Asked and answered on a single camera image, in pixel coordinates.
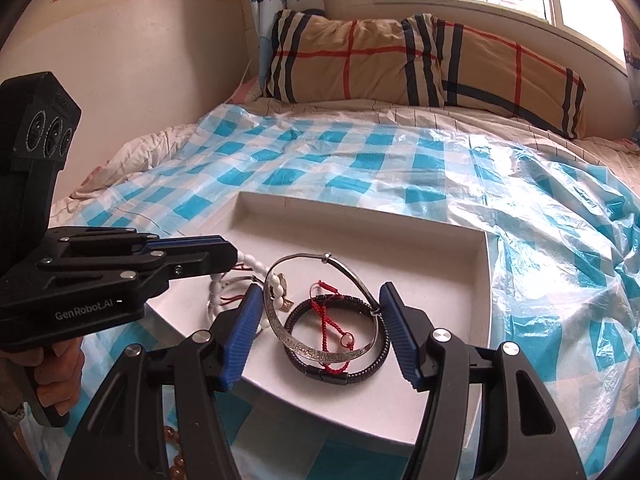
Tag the blue checkered plastic sheet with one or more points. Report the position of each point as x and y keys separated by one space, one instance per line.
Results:
x=562 y=220

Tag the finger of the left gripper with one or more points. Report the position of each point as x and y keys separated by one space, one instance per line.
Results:
x=184 y=244
x=191 y=261

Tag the person's left hand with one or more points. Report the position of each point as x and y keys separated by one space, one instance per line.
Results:
x=57 y=375

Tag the white shallow cardboard box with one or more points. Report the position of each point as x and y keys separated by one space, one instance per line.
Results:
x=347 y=254

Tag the left plaid pillow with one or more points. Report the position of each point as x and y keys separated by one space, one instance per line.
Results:
x=315 y=59

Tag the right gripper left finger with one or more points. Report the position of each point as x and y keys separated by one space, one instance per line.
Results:
x=234 y=333

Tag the right plaid pillow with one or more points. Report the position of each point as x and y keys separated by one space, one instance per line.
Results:
x=453 y=64

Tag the plaid pillow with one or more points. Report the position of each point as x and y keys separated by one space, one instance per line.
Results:
x=315 y=59
x=453 y=64

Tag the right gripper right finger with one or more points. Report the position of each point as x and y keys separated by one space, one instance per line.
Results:
x=406 y=328

